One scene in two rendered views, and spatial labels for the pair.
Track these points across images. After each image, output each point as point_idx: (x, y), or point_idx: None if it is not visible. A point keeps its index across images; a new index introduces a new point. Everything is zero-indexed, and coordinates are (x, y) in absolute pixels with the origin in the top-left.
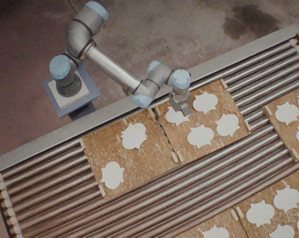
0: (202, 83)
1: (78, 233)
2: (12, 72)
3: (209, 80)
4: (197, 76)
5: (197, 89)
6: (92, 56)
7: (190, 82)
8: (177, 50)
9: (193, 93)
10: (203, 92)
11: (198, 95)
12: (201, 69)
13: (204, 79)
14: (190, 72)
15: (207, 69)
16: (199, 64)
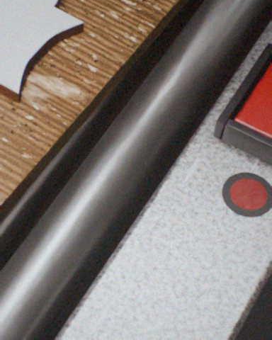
0: (93, 177)
1: None
2: None
3: (45, 231)
4: (171, 218)
5: (96, 86)
6: None
7: (185, 151)
8: None
9: (105, 49)
10: (37, 91)
11: (57, 49)
12: (177, 298)
13: (98, 233)
14: (241, 222)
15: (124, 329)
16: (224, 337)
